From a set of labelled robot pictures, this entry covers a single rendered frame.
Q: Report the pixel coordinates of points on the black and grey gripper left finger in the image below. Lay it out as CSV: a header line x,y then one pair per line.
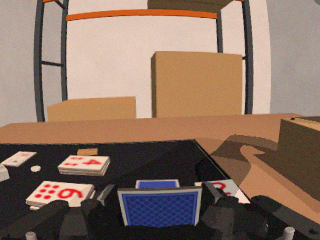
x,y
101,224

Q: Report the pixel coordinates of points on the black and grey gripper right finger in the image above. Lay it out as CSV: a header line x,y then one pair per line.
x,y
218,221

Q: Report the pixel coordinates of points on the light grey round disc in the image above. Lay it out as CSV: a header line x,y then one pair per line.
x,y
35,168

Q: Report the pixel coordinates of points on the white playing card with red pips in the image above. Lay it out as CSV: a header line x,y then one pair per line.
x,y
90,163
71,192

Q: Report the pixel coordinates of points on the blue card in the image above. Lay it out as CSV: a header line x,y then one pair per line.
x,y
157,183

